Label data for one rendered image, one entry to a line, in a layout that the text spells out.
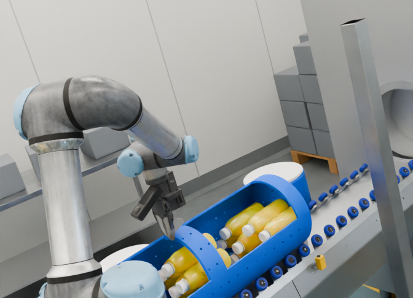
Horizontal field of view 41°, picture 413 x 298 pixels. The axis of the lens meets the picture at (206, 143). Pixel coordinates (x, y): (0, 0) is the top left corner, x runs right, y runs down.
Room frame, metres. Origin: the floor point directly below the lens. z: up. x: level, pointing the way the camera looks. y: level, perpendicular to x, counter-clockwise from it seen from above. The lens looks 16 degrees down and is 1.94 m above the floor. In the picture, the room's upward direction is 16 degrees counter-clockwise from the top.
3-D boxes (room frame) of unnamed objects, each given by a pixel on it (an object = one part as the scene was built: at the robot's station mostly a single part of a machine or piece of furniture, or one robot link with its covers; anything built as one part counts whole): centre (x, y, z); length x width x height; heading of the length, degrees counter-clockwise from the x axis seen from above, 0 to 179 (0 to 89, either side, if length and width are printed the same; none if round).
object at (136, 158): (1.49, 0.19, 1.53); 0.11 x 0.11 x 0.08; 72
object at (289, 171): (2.37, -0.25, 1.03); 0.28 x 0.28 x 0.01
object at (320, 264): (1.74, -0.25, 0.92); 0.08 x 0.03 x 0.05; 36
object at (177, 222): (1.58, 0.16, 1.27); 0.06 x 0.03 x 0.09; 126
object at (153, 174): (1.59, 0.18, 1.45); 0.08 x 0.08 x 0.05
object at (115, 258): (1.90, 0.41, 1.03); 0.28 x 0.28 x 0.01
